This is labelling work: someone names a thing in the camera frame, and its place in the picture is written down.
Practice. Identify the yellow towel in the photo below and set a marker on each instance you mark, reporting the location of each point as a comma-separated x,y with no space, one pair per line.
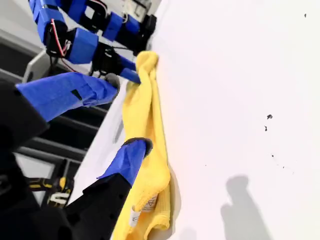
145,120

